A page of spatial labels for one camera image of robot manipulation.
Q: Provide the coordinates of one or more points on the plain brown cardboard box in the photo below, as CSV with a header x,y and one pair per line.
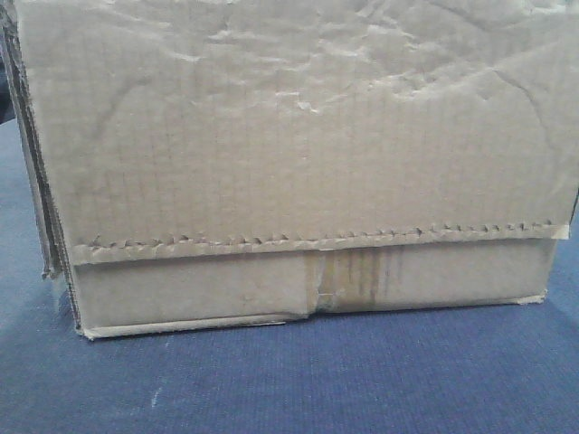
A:
x,y
201,164

